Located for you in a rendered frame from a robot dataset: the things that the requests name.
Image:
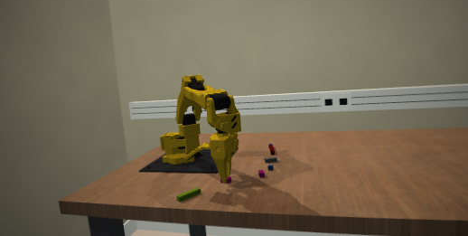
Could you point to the lime green rectangular rod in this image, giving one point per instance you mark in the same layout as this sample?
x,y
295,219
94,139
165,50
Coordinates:
x,y
189,194

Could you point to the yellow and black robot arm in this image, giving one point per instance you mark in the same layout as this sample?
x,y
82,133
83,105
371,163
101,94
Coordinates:
x,y
194,93

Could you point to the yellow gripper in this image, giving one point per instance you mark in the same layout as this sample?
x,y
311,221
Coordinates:
x,y
221,146

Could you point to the red rod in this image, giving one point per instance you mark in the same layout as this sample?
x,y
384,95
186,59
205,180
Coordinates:
x,y
272,151

